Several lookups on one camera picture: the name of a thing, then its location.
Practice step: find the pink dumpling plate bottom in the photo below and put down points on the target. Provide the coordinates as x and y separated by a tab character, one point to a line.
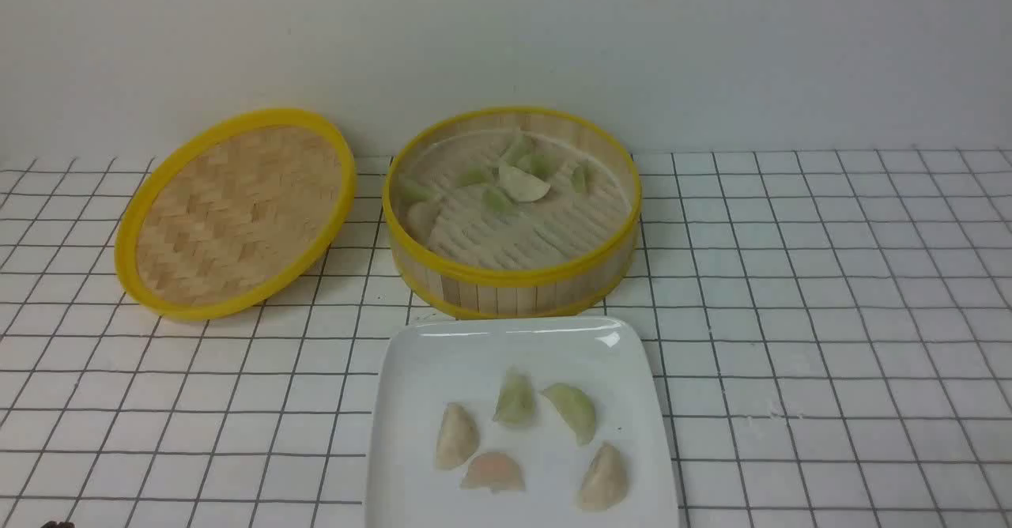
495	471

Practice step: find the beige dumpling plate bottom right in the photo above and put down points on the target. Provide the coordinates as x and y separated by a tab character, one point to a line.
606	482

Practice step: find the green dumpling plate right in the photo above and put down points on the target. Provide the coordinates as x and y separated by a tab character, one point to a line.
575	408

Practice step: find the yellow-rimmed bamboo steamer lid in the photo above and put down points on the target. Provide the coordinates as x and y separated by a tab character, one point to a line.
236	214

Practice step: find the green dumpling steamer right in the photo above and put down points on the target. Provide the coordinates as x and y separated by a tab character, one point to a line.
579	178

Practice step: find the green dumpling steamer front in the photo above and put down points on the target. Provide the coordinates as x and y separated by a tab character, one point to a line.
497	201

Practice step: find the pale dumpling plate left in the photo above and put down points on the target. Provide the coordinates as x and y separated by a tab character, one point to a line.
457	439

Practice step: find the green dumpling plate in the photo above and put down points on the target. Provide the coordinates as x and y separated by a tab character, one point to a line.
575	408
515	407

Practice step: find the green dumpling steamer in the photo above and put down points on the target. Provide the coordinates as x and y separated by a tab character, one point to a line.
497	201
579	178
412	192

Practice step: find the green dumpling steamer left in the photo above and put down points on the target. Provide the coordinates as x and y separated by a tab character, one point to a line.
412	192

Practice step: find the yellow-rimmed bamboo steamer basket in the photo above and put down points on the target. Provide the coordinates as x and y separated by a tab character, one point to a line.
557	256

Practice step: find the white square plate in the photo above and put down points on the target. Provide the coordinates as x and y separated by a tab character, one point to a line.
430	365

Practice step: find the white dumpling steamer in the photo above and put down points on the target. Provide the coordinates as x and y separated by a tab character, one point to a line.
421	217
521	186

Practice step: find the green dumpling plate middle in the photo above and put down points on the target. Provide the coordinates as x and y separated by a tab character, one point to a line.
515	407

